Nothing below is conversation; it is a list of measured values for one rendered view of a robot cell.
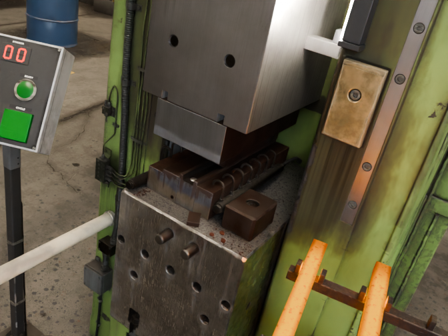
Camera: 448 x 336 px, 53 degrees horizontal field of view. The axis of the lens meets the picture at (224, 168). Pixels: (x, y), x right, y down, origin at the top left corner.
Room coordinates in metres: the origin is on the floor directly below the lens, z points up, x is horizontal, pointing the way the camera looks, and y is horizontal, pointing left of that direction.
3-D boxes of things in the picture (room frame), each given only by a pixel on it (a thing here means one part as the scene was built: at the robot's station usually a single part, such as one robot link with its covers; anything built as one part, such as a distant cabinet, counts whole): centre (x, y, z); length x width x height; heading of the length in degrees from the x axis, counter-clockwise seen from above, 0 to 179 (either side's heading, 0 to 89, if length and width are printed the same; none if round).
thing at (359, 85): (0.93, -0.24, 1.27); 0.09 x 0.02 x 0.17; 62
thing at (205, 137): (1.15, 0.00, 1.12); 0.42 x 0.20 x 0.10; 152
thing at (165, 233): (0.88, 0.11, 0.87); 0.04 x 0.03 x 0.03; 152
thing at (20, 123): (1.03, 0.54, 1.01); 0.07 x 0.05 x 0.07; 87
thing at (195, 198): (1.15, 0.00, 0.96); 0.42 x 0.20 x 0.09; 152
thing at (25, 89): (1.07, 0.54, 1.09); 0.05 x 0.03 x 0.04; 62
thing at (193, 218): (0.90, 0.05, 0.92); 0.04 x 0.03 x 0.01; 3
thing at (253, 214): (0.94, -0.09, 0.95); 0.12 x 0.08 x 0.06; 152
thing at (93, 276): (1.24, 0.36, 0.36); 0.09 x 0.07 x 0.12; 62
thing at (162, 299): (1.14, -0.05, 0.69); 0.56 x 0.38 x 0.45; 152
